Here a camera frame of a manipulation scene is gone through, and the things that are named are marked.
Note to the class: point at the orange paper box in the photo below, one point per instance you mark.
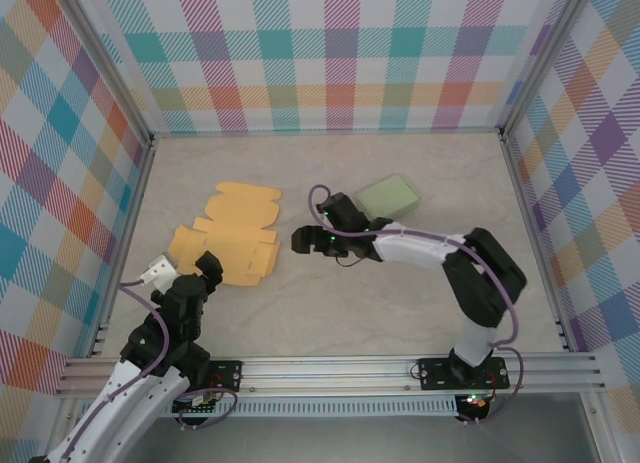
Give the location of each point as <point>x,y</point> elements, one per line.
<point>240,243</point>

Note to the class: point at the green paper box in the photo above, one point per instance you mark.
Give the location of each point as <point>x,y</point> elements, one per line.
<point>390,195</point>

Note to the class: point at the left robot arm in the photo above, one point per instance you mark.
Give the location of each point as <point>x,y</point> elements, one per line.
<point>125,413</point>

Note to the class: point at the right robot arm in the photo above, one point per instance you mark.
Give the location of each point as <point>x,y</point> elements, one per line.
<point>415,248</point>

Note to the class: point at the grey metal sheet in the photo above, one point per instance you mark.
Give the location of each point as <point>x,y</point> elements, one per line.
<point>325,440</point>

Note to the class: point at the small circuit board with LED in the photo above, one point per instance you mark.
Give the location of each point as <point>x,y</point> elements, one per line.
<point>475,402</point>

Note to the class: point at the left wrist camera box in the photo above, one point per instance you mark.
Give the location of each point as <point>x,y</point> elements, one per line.
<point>160,273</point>

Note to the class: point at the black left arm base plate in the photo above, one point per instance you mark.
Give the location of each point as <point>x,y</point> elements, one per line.
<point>230,375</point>

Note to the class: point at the aluminium side floor rail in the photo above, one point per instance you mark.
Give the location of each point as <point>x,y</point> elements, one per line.
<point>535,233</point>
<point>128,233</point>

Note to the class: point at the thin aluminium floor rail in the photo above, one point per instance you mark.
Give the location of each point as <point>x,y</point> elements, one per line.
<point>325,132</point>

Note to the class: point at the wide aluminium base rail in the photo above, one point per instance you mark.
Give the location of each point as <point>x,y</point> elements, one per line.
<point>325,375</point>

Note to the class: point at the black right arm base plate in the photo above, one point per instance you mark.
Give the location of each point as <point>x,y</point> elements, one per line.
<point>435,373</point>

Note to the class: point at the aluminium frame post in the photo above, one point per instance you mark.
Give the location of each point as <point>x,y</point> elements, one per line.
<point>542,58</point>
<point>107,63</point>

